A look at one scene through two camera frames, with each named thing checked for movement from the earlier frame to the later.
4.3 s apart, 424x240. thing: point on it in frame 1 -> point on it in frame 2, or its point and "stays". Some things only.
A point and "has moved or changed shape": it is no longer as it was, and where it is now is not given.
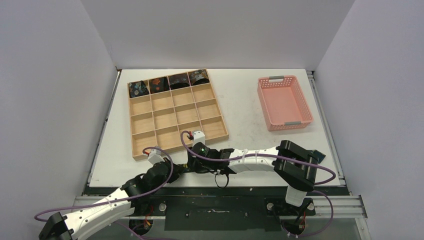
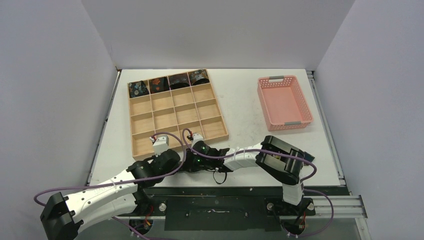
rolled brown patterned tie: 199,77 stays
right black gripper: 194,158 stays
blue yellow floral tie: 320,156 has moved or changed shape
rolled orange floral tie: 159,85 stays
